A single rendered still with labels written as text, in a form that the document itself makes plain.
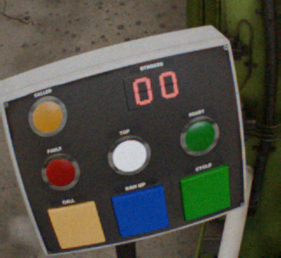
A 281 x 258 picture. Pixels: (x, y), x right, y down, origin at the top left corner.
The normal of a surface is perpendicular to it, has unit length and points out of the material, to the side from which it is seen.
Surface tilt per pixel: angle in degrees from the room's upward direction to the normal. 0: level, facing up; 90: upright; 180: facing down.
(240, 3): 90
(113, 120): 60
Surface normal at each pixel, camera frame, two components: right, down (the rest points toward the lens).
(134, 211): 0.25, 0.36
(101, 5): -0.01, -0.59
